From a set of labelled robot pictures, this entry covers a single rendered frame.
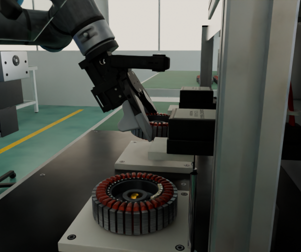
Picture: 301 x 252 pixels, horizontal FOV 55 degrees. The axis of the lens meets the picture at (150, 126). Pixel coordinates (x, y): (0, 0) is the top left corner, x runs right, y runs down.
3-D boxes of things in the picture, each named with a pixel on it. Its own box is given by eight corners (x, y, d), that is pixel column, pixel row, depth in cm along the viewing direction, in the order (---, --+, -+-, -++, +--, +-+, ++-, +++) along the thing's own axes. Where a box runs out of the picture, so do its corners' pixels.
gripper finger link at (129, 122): (130, 152, 56) (116, 111, 60) (156, 138, 55) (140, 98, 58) (122, 149, 53) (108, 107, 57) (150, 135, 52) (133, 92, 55)
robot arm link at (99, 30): (110, 21, 61) (97, 17, 53) (121, 41, 61) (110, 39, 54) (81, 40, 63) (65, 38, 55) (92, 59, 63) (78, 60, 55)
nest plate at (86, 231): (58, 251, 33) (57, 242, 33) (99, 191, 48) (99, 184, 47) (190, 265, 31) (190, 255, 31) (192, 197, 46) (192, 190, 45)
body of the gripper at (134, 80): (115, 109, 65) (87, 61, 64) (148, 90, 63) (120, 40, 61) (105, 116, 58) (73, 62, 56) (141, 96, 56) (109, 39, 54)
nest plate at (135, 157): (114, 169, 56) (114, 163, 56) (131, 145, 71) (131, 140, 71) (192, 174, 54) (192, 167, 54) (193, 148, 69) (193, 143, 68)
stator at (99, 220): (77, 230, 35) (75, 202, 34) (112, 189, 46) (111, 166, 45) (167, 245, 32) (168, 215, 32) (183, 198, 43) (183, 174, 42)
